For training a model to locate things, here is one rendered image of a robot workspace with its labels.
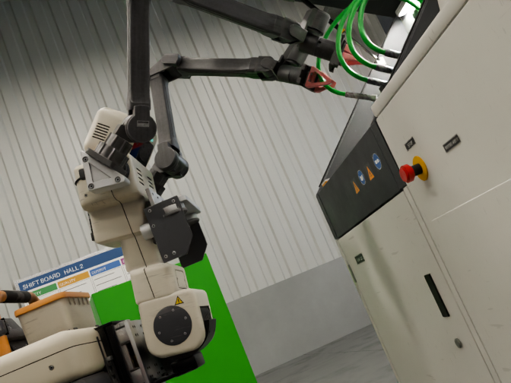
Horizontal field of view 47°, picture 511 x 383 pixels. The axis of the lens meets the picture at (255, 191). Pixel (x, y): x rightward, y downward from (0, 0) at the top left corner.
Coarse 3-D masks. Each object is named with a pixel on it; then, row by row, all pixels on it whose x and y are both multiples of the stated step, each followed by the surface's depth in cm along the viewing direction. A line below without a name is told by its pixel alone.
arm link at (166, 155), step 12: (156, 72) 211; (168, 72) 218; (156, 84) 210; (168, 84) 214; (156, 96) 209; (168, 96) 210; (156, 108) 207; (168, 108) 206; (156, 120) 205; (168, 120) 203; (168, 132) 201; (168, 144) 197; (156, 156) 196; (168, 156) 194; (168, 168) 194
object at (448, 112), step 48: (480, 0) 82; (432, 48) 98; (480, 48) 85; (432, 96) 103; (480, 96) 90; (432, 144) 109; (480, 144) 94; (432, 192) 116; (480, 192) 99; (480, 240) 105; (480, 288) 111; (480, 336) 119
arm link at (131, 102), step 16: (128, 0) 154; (144, 0) 153; (128, 16) 154; (144, 16) 154; (128, 32) 155; (144, 32) 155; (128, 48) 155; (144, 48) 155; (128, 64) 156; (144, 64) 155; (128, 80) 156; (144, 80) 156; (128, 96) 157; (144, 96) 156; (128, 112) 162; (144, 112) 154; (128, 128) 153; (144, 128) 155
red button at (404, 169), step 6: (414, 162) 118; (420, 162) 116; (402, 168) 116; (408, 168) 115; (414, 168) 116; (420, 168) 116; (426, 168) 114; (402, 174) 116; (408, 174) 115; (414, 174) 115; (420, 174) 116; (426, 174) 115; (408, 180) 116
